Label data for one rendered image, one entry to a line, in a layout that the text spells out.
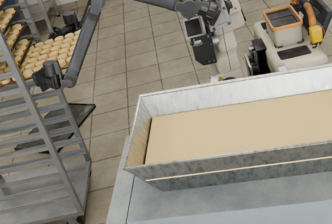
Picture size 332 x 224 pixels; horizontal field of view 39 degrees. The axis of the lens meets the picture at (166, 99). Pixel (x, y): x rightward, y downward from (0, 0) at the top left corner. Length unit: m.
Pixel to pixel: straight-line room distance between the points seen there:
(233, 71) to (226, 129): 1.28
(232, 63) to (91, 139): 1.53
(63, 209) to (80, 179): 0.25
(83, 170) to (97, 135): 0.58
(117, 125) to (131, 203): 2.47
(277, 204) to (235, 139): 0.17
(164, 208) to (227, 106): 0.31
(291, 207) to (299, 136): 0.15
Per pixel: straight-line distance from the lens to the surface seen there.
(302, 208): 1.05
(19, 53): 2.50
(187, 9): 2.03
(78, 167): 3.06
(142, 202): 1.11
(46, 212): 2.85
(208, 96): 1.20
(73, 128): 2.93
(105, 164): 3.24
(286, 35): 2.35
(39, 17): 5.65
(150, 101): 1.22
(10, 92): 2.36
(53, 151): 2.48
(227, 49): 2.36
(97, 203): 2.98
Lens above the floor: 1.93
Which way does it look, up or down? 31 degrees down
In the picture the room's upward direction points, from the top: 16 degrees counter-clockwise
